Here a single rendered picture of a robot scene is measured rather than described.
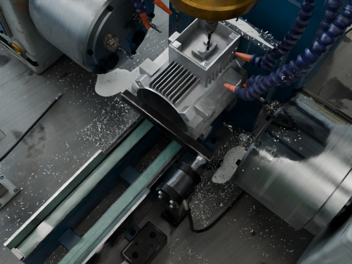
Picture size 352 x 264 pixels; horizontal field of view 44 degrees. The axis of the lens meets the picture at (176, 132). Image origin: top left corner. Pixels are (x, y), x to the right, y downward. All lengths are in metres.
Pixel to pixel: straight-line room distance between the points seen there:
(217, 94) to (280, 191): 0.25
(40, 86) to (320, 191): 0.84
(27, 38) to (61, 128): 0.25
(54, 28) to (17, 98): 0.33
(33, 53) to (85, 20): 0.32
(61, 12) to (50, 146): 0.38
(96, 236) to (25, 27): 0.55
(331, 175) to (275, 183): 0.10
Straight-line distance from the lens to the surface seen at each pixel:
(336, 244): 0.85
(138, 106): 0.97
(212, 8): 0.73
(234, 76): 0.97
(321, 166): 0.82
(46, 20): 1.07
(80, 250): 0.99
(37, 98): 1.30
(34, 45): 1.25
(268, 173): 0.84
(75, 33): 1.01
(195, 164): 0.92
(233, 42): 0.94
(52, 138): 1.23
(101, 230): 0.99
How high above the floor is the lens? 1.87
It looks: 63 degrees down
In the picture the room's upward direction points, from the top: 3 degrees clockwise
